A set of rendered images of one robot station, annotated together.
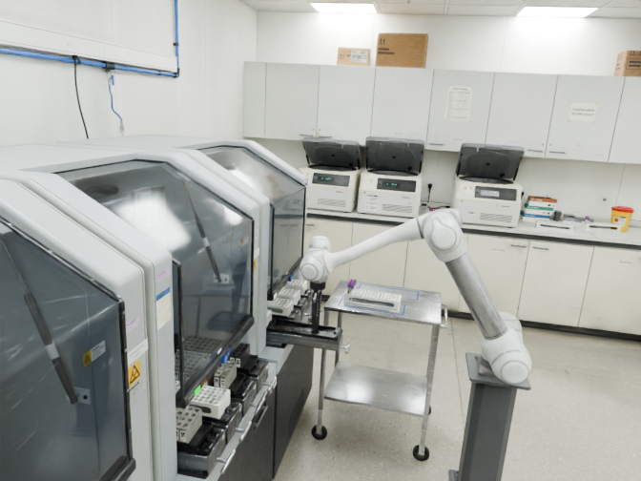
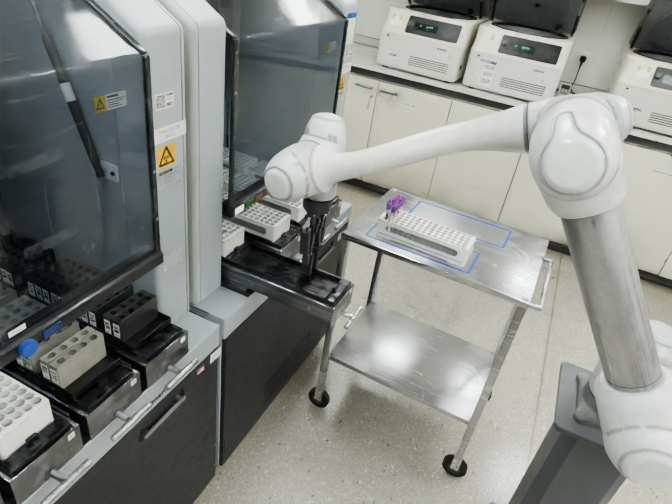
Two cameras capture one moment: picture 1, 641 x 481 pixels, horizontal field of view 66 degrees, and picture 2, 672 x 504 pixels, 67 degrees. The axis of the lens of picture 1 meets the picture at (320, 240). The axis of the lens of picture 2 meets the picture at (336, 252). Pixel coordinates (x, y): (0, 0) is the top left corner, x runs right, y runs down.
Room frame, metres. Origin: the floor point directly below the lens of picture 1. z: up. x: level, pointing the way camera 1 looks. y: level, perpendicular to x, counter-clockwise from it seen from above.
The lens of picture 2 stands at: (1.02, -0.26, 1.63)
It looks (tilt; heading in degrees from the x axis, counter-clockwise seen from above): 32 degrees down; 9
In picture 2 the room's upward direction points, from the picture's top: 9 degrees clockwise
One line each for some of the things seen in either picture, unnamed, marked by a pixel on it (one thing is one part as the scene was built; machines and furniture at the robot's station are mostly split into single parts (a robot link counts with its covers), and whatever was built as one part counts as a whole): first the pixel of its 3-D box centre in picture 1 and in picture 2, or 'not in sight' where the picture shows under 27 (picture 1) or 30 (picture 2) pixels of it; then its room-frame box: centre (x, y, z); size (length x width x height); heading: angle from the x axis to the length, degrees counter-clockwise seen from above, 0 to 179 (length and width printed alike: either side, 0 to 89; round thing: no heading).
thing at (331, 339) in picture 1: (275, 330); (243, 263); (2.16, 0.19, 0.78); 0.73 x 0.14 x 0.09; 79
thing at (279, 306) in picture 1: (262, 305); (241, 215); (2.33, 0.27, 0.83); 0.30 x 0.10 x 0.06; 79
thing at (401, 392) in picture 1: (380, 365); (423, 328); (2.56, -0.38, 0.41); 0.67 x 0.46 x 0.82; 77
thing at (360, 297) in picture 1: (372, 300); (424, 235); (2.46, -0.29, 0.85); 0.30 x 0.10 x 0.06; 77
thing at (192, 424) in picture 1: (191, 426); not in sight; (1.32, 0.37, 0.85); 0.12 x 0.02 x 0.06; 169
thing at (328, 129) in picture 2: (319, 253); (322, 146); (2.16, 0.00, 1.18); 0.13 x 0.11 x 0.16; 171
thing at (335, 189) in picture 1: (331, 172); (438, 18); (4.76, -0.07, 1.22); 0.62 x 0.56 x 0.64; 167
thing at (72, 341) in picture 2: (222, 375); (70, 354); (1.63, 0.33, 0.85); 0.12 x 0.02 x 0.06; 169
